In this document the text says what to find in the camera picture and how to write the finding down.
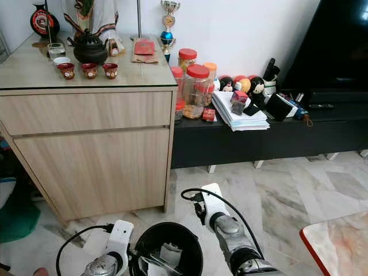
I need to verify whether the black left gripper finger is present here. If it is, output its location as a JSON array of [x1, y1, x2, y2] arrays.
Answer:
[[141, 255, 176, 273]]

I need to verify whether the white trash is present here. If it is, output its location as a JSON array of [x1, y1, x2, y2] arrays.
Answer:
[[158, 243, 184, 271]]

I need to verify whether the black round rubbish bin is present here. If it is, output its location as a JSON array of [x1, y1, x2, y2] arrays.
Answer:
[[129, 222, 204, 276]]

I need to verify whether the black low TV console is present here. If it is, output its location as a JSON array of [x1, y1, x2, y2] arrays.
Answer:
[[171, 86, 368, 173]]

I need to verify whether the small red box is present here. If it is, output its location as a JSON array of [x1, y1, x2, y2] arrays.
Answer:
[[202, 108, 217, 122]]

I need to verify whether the stack of white papers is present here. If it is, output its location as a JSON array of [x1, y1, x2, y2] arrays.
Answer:
[[211, 90, 271, 132]]

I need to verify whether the light wooden cabinet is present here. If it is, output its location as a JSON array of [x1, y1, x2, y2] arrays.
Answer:
[[0, 33, 179, 223]]

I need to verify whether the small black phone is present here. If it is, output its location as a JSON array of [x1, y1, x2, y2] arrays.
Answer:
[[243, 103, 260, 117]]

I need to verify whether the small pink grey box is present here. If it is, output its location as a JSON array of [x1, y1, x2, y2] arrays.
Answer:
[[230, 90, 248, 116]]

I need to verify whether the large plastic jar red lid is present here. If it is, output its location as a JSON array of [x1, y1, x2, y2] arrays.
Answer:
[[182, 64, 214, 120]]

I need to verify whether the green bag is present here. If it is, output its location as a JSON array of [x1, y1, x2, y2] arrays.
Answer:
[[0, 194, 41, 244]]

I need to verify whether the narrow plastic jar red lid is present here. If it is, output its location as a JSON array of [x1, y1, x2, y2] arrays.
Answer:
[[171, 66, 185, 121]]

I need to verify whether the round black red doll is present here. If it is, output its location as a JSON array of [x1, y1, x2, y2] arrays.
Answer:
[[218, 75, 235, 92]]

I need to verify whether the round yellow orange doll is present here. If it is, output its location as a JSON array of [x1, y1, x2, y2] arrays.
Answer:
[[235, 75, 252, 93]]

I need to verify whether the round black white doll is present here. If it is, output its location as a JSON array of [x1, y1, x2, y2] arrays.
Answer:
[[250, 76, 266, 95]]

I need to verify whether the blue item with tassel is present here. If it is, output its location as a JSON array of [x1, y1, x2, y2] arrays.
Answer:
[[292, 103, 315, 128]]

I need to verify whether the plastic jar orange lid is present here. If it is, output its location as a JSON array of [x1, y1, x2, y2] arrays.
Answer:
[[203, 62, 219, 81]]

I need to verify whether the white cup with black remotes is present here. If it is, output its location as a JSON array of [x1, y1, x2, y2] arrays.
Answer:
[[262, 57, 282, 96]]

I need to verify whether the white blue box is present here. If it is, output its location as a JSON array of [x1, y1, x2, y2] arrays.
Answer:
[[0, 177, 17, 208]]

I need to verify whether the medium plastic jar red lid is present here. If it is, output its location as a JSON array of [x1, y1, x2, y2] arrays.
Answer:
[[178, 48, 199, 70]]

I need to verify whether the black remote control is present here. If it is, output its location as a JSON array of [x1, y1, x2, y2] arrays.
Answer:
[[308, 102, 335, 110]]

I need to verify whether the small red tea cup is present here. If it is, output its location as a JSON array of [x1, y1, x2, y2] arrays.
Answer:
[[57, 62, 76, 80], [82, 63, 98, 80], [102, 63, 119, 80]]

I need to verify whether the red packet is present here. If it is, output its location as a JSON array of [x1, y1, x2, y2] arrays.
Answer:
[[134, 40, 155, 56]]

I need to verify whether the silver trophy blue ball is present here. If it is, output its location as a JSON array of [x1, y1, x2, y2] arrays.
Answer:
[[159, 0, 181, 62]]

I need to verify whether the black incense pot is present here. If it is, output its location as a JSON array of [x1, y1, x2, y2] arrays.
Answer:
[[71, 29, 110, 66]]

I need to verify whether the thin metal pole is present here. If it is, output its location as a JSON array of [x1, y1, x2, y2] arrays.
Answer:
[[136, 0, 144, 39]]

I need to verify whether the white robed statue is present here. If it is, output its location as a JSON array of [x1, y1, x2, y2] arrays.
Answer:
[[63, 0, 125, 57]]

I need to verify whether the black television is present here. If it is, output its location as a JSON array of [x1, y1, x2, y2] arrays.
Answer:
[[282, 0, 368, 93]]

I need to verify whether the clear drinking glass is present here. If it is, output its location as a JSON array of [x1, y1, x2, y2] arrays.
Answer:
[[47, 43, 67, 60]]

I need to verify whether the thin dark incense stick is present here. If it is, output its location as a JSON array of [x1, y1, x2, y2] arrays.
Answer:
[[44, 2, 53, 44]]

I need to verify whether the round black red vase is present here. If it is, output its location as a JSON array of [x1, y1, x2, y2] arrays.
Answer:
[[30, 4, 60, 40]]

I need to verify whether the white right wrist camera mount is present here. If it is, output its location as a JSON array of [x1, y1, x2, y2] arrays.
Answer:
[[198, 183, 225, 219]]

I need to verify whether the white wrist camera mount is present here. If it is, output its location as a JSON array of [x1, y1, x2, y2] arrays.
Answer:
[[108, 219, 135, 260], [198, 183, 225, 219]]

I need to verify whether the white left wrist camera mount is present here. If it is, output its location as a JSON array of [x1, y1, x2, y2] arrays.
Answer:
[[108, 219, 135, 260]]

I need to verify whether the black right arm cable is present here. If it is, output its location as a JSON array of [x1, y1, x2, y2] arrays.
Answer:
[[180, 188, 266, 259]]

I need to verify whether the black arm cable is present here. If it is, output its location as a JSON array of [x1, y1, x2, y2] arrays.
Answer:
[[180, 188, 266, 259], [56, 224, 113, 276]]

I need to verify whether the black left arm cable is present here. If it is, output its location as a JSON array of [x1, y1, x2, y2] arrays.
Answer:
[[56, 224, 113, 276]]

